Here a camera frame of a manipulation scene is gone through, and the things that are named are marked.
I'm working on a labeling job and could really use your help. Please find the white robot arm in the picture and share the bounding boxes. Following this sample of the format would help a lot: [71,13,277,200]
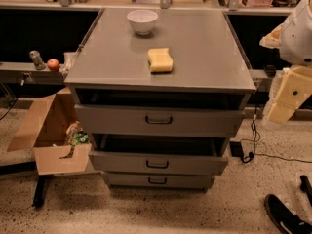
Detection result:
[259,0,312,125]

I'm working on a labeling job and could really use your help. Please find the grey drawer cabinet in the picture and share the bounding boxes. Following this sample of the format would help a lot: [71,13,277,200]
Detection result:
[63,7,257,193]

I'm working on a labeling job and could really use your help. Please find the grey middle drawer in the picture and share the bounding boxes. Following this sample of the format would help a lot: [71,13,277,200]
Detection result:
[89,151,228,176]

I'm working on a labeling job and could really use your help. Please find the grey drawer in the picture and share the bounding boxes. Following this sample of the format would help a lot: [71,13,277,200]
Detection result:
[75,104,244,137]
[101,172,215,190]
[89,151,228,176]

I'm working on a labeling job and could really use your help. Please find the grey top drawer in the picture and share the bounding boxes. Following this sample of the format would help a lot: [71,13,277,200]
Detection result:
[75,104,244,137]

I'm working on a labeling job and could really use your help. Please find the grey bottom drawer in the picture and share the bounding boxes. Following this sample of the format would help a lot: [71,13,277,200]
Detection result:
[101,172,215,190]

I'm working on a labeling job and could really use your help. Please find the black power adapter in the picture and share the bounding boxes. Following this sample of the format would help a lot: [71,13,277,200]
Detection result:
[263,65,276,78]

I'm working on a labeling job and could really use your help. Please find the black shoe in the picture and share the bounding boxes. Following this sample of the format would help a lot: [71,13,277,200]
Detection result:
[264,194,312,234]

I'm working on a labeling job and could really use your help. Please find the yellow sponge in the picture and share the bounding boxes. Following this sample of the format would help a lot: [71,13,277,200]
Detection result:
[147,48,173,73]

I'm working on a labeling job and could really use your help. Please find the white bowl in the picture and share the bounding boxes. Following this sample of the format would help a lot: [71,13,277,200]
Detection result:
[127,10,158,35]

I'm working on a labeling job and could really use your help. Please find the green snack bag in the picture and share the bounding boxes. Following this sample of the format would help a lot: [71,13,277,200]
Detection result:
[69,133,90,145]

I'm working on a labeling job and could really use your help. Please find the red apple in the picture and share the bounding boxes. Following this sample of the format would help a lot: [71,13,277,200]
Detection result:
[47,58,60,71]

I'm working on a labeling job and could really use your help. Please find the brown cardboard box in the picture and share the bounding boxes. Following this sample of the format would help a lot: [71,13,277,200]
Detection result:
[8,88,95,175]

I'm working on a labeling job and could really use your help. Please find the small grey figurine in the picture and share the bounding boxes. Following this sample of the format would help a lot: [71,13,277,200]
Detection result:
[29,51,46,70]

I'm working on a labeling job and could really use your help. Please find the black table leg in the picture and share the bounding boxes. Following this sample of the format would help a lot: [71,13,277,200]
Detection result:
[32,175,55,209]

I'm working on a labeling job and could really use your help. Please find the black cable on floor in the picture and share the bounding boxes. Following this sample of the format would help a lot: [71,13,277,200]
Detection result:
[240,104,312,165]

